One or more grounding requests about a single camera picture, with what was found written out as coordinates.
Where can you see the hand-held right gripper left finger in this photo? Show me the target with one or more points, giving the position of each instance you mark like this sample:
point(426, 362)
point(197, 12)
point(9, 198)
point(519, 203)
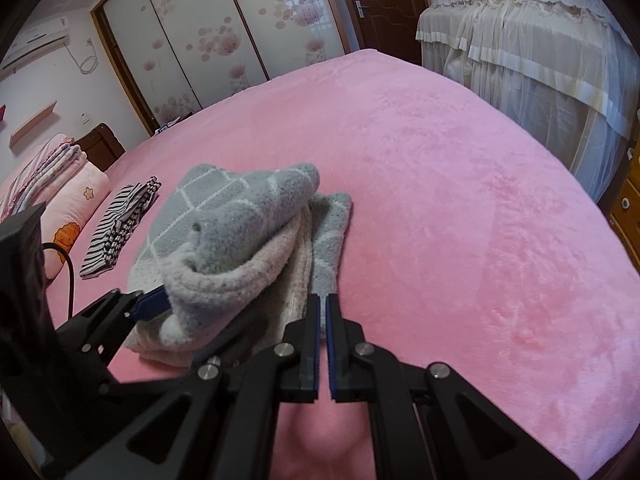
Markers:
point(315, 345)

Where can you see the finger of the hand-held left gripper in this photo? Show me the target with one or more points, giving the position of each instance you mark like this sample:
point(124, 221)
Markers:
point(152, 304)
point(215, 347)

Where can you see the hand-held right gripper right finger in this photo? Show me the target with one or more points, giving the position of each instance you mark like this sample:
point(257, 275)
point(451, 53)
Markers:
point(331, 345)

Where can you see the grey pink checked knit sweater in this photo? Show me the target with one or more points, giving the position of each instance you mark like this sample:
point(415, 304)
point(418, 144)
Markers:
point(240, 210)

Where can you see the grey striped folded garment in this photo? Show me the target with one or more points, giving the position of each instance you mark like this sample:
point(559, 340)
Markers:
point(107, 235)

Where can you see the pink pillow with cartoon print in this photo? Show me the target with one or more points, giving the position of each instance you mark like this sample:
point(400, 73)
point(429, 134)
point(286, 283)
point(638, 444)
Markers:
point(80, 195)

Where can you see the folded striped quilt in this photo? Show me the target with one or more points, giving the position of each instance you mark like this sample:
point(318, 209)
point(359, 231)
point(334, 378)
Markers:
point(45, 165)

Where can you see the dark wooden headboard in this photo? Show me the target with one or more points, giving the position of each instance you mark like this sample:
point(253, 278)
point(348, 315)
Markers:
point(102, 147)

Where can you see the pink fleece blanket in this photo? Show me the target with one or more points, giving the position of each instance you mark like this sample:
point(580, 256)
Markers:
point(450, 210)

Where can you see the floral sliding door wardrobe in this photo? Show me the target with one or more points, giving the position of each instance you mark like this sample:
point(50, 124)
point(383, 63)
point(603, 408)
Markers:
point(200, 35)

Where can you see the wooden drawer cabinet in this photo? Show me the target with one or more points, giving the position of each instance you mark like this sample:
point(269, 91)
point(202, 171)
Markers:
point(627, 220)

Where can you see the dark brown wooden door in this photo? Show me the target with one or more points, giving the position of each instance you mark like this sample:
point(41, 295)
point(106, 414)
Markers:
point(385, 5)

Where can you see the cream lace furniture cover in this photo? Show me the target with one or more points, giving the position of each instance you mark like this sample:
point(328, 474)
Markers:
point(525, 60)

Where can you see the wooden wall shelf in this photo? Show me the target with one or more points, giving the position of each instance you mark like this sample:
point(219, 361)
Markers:
point(35, 122)

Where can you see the white wall air conditioner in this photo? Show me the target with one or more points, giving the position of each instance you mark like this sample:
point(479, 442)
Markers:
point(35, 42)

